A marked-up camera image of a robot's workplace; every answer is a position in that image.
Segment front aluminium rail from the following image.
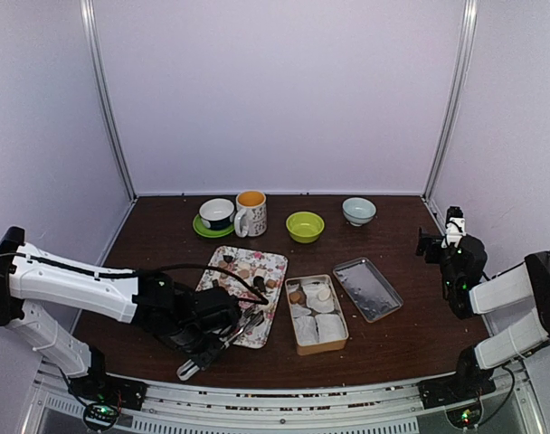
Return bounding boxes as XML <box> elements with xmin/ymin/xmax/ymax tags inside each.
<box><xmin>18</xmin><ymin>362</ymin><xmax>547</xmax><ymax>433</ymax></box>

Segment light blue bowl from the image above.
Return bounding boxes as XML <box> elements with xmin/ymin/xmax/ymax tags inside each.
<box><xmin>342</xmin><ymin>197</ymin><xmax>376</xmax><ymax>227</ymax></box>

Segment left aluminium frame post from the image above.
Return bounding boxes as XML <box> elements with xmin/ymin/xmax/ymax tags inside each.
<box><xmin>80</xmin><ymin>0</ymin><xmax>138</xmax><ymax>202</ymax></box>

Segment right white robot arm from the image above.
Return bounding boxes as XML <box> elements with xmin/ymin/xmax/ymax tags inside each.
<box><xmin>416</xmin><ymin>222</ymin><xmax>550</xmax><ymax>400</ymax></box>

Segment ridged caramel chocolate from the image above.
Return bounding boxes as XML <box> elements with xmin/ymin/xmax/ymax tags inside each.
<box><xmin>289</xmin><ymin>291</ymin><xmax>306</xmax><ymax>305</ymax></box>

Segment bear print tin lid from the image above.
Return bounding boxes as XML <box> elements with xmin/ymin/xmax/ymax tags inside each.
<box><xmin>333</xmin><ymin>258</ymin><xmax>403</xmax><ymax>323</ymax></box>

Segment white paper cup liner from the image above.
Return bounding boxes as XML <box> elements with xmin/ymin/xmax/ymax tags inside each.
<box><xmin>315</xmin><ymin>314</ymin><xmax>346</xmax><ymax>344</ymax></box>
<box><xmin>294</xmin><ymin>316</ymin><xmax>318</xmax><ymax>346</ymax></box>
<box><xmin>303</xmin><ymin>282</ymin><xmax>335</xmax><ymax>314</ymax></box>

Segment aluminium frame post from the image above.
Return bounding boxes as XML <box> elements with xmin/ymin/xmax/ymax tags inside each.
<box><xmin>422</xmin><ymin>0</ymin><xmax>479</xmax><ymax>204</ymax></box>
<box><xmin>80</xmin><ymin>0</ymin><xmax>138</xmax><ymax>202</ymax></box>

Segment white mug orange inside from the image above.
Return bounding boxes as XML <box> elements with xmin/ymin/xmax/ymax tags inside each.
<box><xmin>233</xmin><ymin>191</ymin><xmax>267</xmax><ymax>238</ymax></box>

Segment green saucer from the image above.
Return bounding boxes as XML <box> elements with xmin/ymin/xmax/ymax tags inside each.
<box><xmin>193</xmin><ymin>215</ymin><xmax>234</xmax><ymax>239</ymax></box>

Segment floral rectangular tray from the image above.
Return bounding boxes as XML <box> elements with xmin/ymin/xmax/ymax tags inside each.
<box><xmin>208</xmin><ymin>246</ymin><xmax>288</xmax><ymax>349</ymax></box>

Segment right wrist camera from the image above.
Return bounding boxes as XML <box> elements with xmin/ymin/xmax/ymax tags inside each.
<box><xmin>442</xmin><ymin>206</ymin><xmax>466</xmax><ymax>248</ymax></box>

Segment white cup with dark band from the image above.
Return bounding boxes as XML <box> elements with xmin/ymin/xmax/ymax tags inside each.
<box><xmin>198</xmin><ymin>198</ymin><xmax>235</xmax><ymax>230</ymax></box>

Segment tan chocolate tin box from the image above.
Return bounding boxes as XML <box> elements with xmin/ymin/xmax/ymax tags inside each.
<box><xmin>285</xmin><ymin>274</ymin><xmax>349</xmax><ymax>356</ymax></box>

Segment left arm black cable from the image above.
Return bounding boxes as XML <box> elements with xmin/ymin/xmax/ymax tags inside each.
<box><xmin>0</xmin><ymin>255</ymin><xmax>270</xmax><ymax>305</ymax></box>

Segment white round chocolate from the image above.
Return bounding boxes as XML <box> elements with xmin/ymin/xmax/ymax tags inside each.
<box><xmin>317</xmin><ymin>288</ymin><xmax>332</xmax><ymax>302</ymax></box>

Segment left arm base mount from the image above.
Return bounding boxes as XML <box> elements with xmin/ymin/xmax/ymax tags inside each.
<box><xmin>68</xmin><ymin>374</ymin><xmax>147</xmax><ymax>410</ymax></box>

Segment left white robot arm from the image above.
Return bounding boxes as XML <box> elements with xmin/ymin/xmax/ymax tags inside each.
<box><xmin>0</xmin><ymin>226</ymin><xmax>242</xmax><ymax>401</ymax></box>

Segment metal tongs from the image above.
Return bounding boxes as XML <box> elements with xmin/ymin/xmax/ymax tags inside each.
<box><xmin>223</xmin><ymin>309</ymin><xmax>264</xmax><ymax>349</ymax></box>

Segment right aluminium frame post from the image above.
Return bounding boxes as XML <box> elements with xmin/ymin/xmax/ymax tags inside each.
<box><xmin>422</xmin><ymin>0</ymin><xmax>479</xmax><ymax>204</ymax></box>

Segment green bowl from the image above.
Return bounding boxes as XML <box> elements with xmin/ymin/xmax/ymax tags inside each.
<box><xmin>286</xmin><ymin>212</ymin><xmax>325</xmax><ymax>244</ymax></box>

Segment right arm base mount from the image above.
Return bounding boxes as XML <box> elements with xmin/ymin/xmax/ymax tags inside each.
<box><xmin>417</xmin><ymin>373</ymin><xmax>496</xmax><ymax>410</ymax></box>

